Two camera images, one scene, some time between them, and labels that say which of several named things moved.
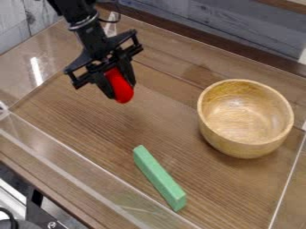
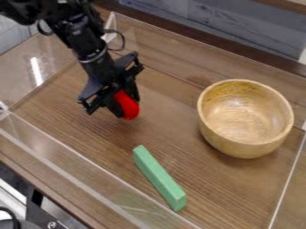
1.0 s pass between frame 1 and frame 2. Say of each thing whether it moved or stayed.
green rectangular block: stayed
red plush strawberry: moved
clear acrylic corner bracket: stayed
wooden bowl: stayed
